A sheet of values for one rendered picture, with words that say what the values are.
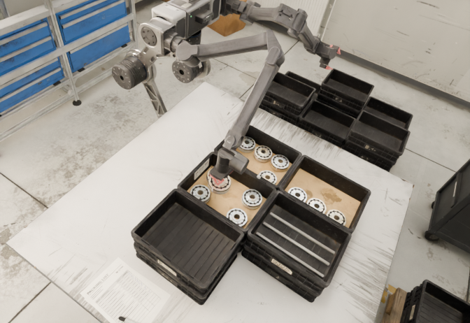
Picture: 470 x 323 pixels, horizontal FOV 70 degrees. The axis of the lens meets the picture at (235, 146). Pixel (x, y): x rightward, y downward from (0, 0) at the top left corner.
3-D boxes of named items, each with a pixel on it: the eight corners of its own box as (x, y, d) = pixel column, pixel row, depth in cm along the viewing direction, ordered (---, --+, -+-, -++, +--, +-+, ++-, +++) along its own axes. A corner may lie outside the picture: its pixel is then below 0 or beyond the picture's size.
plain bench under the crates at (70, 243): (47, 294, 207) (4, 242, 156) (200, 143, 306) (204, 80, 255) (277, 486, 163) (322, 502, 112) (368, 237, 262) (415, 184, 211)
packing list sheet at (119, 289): (76, 298, 144) (75, 297, 143) (116, 255, 158) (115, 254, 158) (135, 345, 135) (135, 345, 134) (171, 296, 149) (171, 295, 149)
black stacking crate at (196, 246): (131, 245, 151) (129, 233, 142) (175, 201, 169) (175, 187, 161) (203, 299, 139) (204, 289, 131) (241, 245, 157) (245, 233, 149)
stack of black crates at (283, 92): (250, 125, 309) (258, 86, 276) (265, 108, 327) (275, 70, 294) (288, 145, 298) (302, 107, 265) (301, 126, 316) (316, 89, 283)
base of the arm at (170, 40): (173, 47, 157) (173, 23, 148) (187, 54, 154) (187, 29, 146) (161, 54, 151) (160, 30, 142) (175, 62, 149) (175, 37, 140)
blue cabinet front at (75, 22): (71, 73, 300) (54, 12, 259) (129, 40, 345) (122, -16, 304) (73, 73, 299) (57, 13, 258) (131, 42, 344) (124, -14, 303)
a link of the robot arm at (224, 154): (223, 143, 139) (215, 152, 135) (237, 152, 137) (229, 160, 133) (222, 154, 144) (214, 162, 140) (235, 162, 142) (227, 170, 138)
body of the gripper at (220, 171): (234, 167, 148) (237, 156, 143) (221, 182, 142) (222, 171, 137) (222, 159, 150) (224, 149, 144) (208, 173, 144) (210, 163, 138)
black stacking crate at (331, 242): (242, 245, 157) (246, 233, 149) (273, 202, 175) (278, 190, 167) (319, 296, 146) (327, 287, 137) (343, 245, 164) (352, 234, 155)
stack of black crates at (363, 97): (306, 121, 323) (321, 83, 290) (317, 105, 341) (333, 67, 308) (345, 140, 312) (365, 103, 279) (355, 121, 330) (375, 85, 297)
